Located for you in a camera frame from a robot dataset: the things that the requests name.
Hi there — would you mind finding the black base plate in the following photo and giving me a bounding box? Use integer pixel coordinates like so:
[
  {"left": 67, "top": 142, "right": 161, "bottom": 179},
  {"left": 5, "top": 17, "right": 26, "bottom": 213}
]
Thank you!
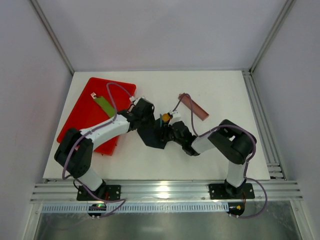
[
  {"left": 76, "top": 184, "right": 122, "bottom": 201},
  {"left": 208, "top": 182, "right": 255, "bottom": 200}
]

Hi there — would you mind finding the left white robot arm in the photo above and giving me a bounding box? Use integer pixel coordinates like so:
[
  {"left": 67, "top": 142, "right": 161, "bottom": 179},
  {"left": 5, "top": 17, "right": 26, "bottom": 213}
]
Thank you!
[{"left": 54, "top": 97, "right": 155, "bottom": 202}]

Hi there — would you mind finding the black paper napkin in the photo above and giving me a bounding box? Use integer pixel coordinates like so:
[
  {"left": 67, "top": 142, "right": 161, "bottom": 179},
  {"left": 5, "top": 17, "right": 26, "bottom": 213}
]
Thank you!
[{"left": 137, "top": 118, "right": 171, "bottom": 150}]

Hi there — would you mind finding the aluminium frame post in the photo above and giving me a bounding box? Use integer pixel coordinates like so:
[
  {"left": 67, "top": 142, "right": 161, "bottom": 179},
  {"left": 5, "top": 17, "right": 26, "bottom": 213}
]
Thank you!
[
  {"left": 249, "top": 0, "right": 296, "bottom": 75},
  {"left": 29, "top": 0, "right": 75, "bottom": 76}
]

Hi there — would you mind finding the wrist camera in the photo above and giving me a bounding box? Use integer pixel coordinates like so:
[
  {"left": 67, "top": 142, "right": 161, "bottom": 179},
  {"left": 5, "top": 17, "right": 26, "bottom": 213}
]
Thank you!
[
  {"left": 129, "top": 96, "right": 145, "bottom": 105},
  {"left": 168, "top": 110, "right": 181, "bottom": 125}
]

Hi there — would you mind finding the left aluminium frame post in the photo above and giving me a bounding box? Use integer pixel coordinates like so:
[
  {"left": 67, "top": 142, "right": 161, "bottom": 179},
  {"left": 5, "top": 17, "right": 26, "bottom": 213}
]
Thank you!
[{"left": 29, "top": 0, "right": 75, "bottom": 76}]

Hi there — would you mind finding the aluminium mounting rail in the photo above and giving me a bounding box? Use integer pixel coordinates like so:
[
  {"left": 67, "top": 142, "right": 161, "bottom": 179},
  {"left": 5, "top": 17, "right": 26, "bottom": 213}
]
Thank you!
[{"left": 30, "top": 179, "right": 303, "bottom": 203}]

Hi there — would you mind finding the yellow plastic spoon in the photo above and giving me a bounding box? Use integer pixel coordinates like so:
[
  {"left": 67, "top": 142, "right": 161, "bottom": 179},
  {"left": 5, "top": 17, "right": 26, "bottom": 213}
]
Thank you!
[{"left": 162, "top": 113, "right": 171, "bottom": 122}]

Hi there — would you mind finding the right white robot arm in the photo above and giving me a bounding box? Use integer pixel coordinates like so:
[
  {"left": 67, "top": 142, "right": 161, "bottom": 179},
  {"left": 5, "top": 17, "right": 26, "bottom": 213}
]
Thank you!
[{"left": 168, "top": 119, "right": 257, "bottom": 199}]

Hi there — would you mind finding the teal plastic knife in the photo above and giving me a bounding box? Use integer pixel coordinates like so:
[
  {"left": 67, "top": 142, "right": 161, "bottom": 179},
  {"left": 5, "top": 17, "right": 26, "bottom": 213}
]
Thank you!
[{"left": 158, "top": 113, "right": 163, "bottom": 129}]

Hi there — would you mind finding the brown utensil holder box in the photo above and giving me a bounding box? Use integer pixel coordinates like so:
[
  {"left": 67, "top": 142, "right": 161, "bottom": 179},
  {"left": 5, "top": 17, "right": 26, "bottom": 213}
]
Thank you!
[{"left": 178, "top": 93, "right": 209, "bottom": 121}]

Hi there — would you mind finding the right aluminium frame post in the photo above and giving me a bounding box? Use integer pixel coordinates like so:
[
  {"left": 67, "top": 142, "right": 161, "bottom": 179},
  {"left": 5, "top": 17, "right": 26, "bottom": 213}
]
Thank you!
[{"left": 249, "top": 0, "right": 296, "bottom": 75}]

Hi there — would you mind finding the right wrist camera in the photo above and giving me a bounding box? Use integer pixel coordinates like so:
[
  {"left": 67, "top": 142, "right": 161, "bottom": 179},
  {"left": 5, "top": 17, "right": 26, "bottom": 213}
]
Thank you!
[{"left": 168, "top": 110, "right": 181, "bottom": 125}]

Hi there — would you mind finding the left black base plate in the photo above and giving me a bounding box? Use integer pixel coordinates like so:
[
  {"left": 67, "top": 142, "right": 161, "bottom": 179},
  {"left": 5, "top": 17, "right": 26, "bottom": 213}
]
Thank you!
[{"left": 76, "top": 184, "right": 122, "bottom": 201}]

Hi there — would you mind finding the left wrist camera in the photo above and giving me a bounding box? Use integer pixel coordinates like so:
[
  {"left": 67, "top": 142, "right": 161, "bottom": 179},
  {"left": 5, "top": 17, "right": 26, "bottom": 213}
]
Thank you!
[{"left": 129, "top": 96, "right": 145, "bottom": 105}]

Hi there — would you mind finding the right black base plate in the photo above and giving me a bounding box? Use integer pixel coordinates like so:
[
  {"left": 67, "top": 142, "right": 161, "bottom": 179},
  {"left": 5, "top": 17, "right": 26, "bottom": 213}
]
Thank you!
[{"left": 208, "top": 182, "right": 255, "bottom": 200}]

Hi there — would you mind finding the perforated cable duct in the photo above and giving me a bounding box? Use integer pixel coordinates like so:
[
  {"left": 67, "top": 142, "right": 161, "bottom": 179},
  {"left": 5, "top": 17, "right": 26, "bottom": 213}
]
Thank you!
[{"left": 41, "top": 201, "right": 229, "bottom": 214}]

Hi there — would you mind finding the red plastic tray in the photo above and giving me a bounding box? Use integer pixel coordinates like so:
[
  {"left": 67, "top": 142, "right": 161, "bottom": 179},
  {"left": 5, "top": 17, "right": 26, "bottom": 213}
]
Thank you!
[{"left": 56, "top": 77, "right": 137, "bottom": 143}]

